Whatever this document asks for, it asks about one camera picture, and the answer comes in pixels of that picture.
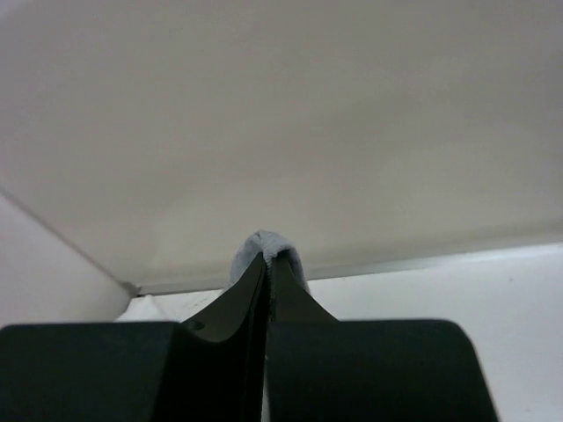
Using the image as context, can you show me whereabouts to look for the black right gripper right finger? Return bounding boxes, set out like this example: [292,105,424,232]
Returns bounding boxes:
[267,256,498,421]

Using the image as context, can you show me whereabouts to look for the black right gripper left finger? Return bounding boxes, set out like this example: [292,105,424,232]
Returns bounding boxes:
[1,256,267,421]

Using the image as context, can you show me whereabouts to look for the grey tank top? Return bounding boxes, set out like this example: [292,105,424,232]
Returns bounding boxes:
[221,229,311,302]

